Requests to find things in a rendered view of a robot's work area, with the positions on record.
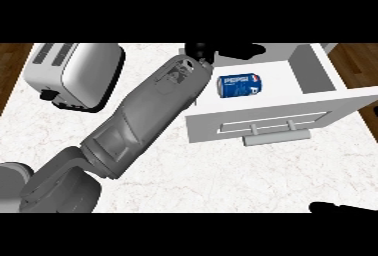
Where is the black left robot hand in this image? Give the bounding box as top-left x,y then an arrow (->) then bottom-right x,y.
183,42 -> 267,65

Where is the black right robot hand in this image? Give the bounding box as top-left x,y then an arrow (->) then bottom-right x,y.
307,201 -> 378,214

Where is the blue soda can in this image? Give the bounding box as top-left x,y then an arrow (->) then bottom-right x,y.
217,72 -> 264,99

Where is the white open drawer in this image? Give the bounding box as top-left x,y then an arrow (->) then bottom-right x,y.
177,42 -> 346,116

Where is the white drawer front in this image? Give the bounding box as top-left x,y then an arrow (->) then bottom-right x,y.
183,94 -> 378,145

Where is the white toaster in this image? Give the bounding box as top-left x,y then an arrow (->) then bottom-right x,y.
22,42 -> 127,114

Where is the white drawer handle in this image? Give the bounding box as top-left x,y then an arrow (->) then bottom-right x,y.
242,120 -> 313,147

